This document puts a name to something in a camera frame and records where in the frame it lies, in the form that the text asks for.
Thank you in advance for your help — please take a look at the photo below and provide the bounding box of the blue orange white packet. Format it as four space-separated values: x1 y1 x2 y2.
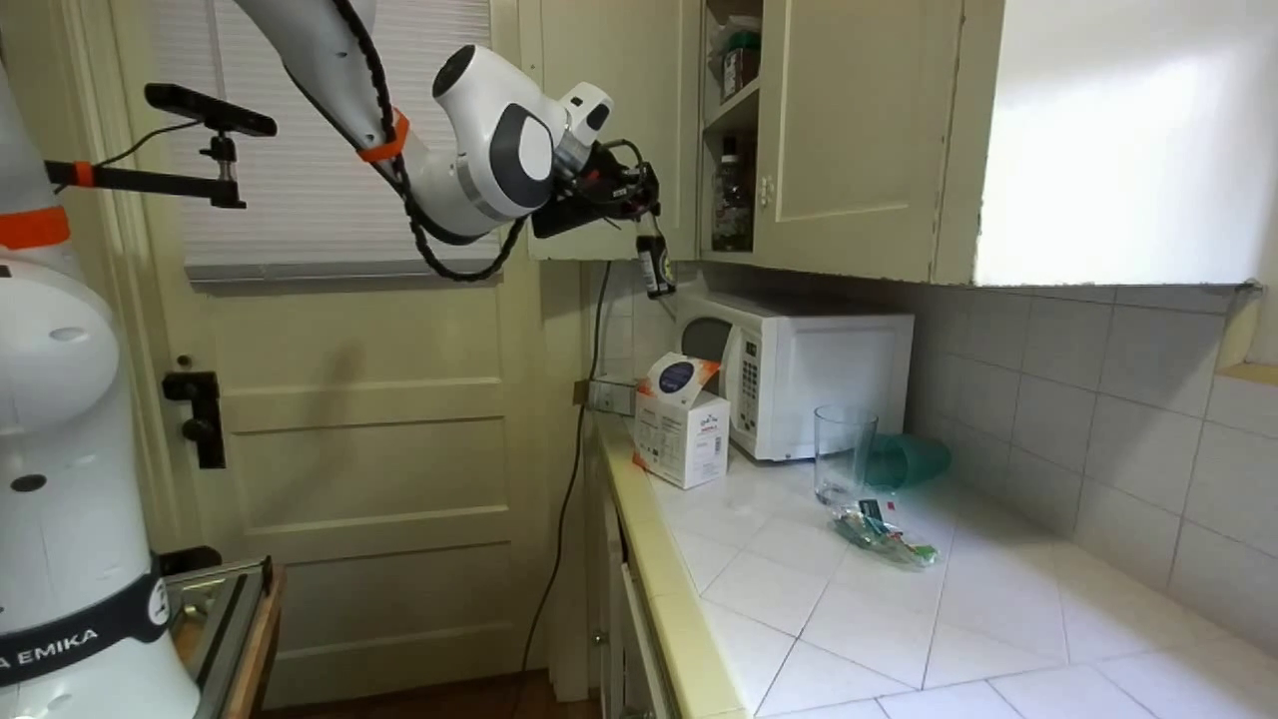
637 349 721 411

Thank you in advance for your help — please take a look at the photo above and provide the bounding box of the green printed snack packet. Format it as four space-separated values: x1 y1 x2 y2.
816 482 942 574

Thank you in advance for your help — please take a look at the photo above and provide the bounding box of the wall power outlet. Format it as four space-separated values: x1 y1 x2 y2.
572 371 644 419

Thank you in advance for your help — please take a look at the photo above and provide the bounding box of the teal plastic bag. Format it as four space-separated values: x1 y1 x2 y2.
856 427 959 496

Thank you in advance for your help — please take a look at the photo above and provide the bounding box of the black door lock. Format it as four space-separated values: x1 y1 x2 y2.
159 357 231 476

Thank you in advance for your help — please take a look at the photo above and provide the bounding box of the white cardboard box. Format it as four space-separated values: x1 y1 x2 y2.
625 382 734 496

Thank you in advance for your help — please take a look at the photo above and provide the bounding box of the black bar camera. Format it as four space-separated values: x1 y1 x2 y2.
138 80 282 142

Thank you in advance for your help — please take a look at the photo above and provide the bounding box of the open pale green cabinet door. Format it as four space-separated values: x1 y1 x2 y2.
509 0 708 269

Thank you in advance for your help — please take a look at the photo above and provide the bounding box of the clear drinking glass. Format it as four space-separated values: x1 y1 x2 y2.
812 403 884 507

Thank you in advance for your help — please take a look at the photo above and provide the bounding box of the pale green panel door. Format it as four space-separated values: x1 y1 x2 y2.
106 0 589 711

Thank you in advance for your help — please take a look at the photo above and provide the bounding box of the white microwave oven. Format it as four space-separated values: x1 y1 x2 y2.
673 291 917 466

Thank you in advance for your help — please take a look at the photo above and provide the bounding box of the closed pale green cabinet door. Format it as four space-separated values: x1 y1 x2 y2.
752 0 1007 286

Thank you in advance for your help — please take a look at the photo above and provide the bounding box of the black hanging power cable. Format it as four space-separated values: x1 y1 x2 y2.
516 255 619 680

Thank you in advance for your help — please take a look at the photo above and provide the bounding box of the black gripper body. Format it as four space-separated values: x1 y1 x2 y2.
572 134 668 231

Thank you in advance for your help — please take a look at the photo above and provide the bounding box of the pale green wall cabinet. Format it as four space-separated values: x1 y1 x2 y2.
696 0 1278 291

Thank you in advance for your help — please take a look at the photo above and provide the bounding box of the green item in cabinet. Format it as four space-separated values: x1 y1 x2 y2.
708 10 761 98

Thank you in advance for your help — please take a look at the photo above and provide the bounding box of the pale green base cabinet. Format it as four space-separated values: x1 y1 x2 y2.
577 442 688 719

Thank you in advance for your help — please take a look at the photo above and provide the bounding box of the black camera mount rod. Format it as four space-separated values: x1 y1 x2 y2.
41 126 250 214

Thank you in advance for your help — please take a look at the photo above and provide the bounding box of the white window blind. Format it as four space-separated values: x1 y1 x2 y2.
138 0 505 291

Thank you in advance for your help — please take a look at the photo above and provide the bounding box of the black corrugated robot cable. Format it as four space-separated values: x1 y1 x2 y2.
326 0 532 286

